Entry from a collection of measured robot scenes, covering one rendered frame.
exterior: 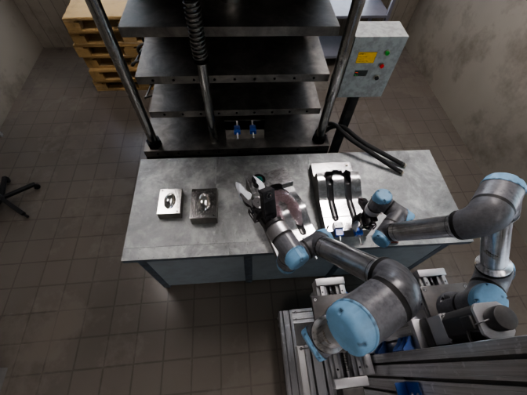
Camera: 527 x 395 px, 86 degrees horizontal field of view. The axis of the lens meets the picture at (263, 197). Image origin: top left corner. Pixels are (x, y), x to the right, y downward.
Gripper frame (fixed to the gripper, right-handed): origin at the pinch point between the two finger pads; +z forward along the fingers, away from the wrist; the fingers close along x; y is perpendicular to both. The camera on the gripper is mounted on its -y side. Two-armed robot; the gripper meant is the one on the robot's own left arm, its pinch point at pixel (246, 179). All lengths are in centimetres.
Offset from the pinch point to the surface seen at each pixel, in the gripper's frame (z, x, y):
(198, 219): 27, -9, 62
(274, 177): 27, 40, 50
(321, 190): 6, 60, 47
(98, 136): 218, -42, 152
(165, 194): 52, -19, 63
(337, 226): -18, 53, 47
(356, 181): 0, 80, 43
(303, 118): 70, 96, 54
